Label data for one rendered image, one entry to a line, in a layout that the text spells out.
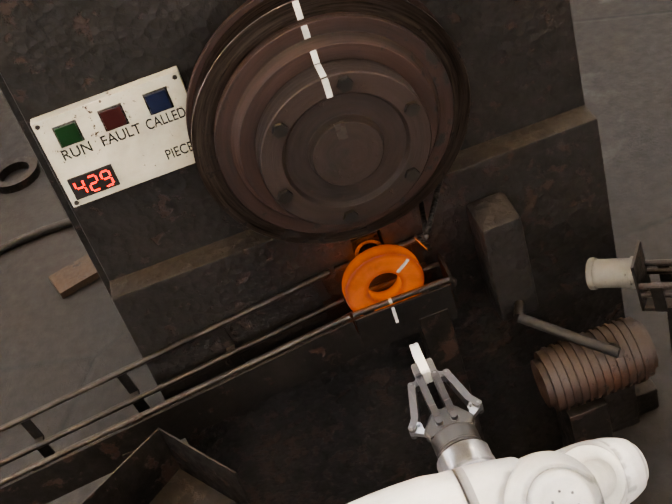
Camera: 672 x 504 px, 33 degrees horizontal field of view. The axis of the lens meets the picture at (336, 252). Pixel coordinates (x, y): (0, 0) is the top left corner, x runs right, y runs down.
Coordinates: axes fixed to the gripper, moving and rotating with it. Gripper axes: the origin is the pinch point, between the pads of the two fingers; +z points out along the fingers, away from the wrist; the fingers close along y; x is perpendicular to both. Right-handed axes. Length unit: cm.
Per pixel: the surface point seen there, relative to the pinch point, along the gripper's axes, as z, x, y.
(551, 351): 10.4, -22.8, 25.6
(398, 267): 23.0, 0.4, 3.4
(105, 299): 143, -87, -75
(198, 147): 25, 40, -22
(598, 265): 12.2, -6.5, 37.5
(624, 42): 178, -91, 117
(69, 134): 38, 42, -42
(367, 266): 23.2, 3.3, -2.0
